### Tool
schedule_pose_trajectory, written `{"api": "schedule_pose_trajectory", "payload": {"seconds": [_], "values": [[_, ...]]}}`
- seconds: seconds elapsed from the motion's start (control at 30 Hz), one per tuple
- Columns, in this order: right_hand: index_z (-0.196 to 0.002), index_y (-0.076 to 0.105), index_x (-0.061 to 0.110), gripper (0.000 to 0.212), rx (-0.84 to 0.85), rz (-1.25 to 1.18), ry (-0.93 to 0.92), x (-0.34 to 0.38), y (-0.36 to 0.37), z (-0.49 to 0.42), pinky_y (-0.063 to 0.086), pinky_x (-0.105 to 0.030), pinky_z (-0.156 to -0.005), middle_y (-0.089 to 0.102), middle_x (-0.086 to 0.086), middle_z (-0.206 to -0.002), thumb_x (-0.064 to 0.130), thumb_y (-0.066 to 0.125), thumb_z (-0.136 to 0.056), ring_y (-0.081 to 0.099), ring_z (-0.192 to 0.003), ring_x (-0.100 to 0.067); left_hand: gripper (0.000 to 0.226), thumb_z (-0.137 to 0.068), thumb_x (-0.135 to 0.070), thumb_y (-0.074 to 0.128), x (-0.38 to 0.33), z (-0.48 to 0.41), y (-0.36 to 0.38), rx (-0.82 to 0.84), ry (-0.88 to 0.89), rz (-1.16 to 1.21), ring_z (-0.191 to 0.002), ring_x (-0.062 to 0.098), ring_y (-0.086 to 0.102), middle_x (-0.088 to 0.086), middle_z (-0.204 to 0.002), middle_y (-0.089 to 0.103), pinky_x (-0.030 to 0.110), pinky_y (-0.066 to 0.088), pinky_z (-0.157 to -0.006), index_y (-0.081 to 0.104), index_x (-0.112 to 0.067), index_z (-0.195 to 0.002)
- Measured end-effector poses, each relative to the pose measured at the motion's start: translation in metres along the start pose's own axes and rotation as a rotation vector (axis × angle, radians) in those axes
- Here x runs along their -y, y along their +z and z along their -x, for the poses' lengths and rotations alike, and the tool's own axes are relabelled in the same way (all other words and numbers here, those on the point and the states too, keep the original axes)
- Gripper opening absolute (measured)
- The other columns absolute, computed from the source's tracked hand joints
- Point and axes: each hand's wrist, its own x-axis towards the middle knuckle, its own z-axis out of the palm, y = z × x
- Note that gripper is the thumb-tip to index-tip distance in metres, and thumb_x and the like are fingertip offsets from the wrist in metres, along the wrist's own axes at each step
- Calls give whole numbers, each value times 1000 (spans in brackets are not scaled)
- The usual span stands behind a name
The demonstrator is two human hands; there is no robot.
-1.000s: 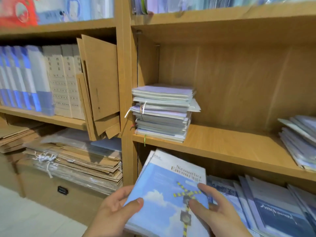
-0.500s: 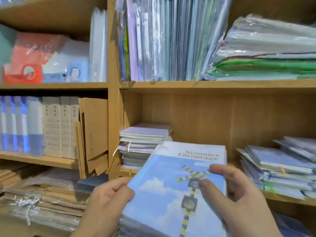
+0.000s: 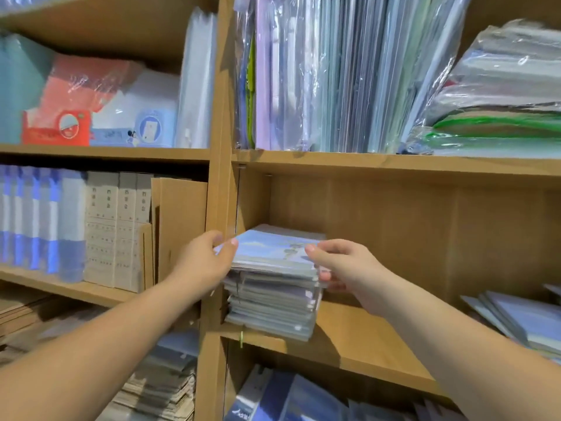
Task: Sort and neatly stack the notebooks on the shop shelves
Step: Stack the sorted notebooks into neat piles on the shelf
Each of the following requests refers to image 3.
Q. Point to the row of blue white binders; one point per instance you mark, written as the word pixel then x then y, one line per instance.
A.
pixel 39 219

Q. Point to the row of plastic wrapped folders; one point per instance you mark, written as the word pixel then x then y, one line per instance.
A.
pixel 351 74

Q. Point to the stack of large blue notebooks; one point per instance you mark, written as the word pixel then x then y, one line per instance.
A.
pixel 276 298

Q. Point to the wooden shelf unit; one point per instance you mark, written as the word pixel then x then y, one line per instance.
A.
pixel 394 166

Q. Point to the row of patterned notebooks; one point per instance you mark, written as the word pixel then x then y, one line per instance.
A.
pixel 298 399

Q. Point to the red packaged item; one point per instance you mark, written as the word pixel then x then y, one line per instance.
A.
pixel 70 100

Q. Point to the pale teal folder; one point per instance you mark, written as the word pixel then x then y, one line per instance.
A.
pixel 22 92

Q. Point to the pile of small notebooks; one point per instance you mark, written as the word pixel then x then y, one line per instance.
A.
pixel 522 315

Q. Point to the person's left hand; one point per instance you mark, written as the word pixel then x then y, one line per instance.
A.
pixel 202 267

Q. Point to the stack of flat wrapped packets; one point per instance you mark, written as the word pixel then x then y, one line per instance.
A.
pixel 158 381

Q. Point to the person's right forearm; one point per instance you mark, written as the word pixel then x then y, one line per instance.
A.
pixel 473 355

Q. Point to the person's left forearm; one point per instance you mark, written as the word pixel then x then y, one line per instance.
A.
pixel 79 355

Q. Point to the person's right hand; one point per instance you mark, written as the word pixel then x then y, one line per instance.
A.
pixel 355 272

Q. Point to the white file boxes row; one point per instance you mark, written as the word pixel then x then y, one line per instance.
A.
pixel 114 228

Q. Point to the blue white packaged items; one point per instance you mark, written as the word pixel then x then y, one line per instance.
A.
pixel 153 109

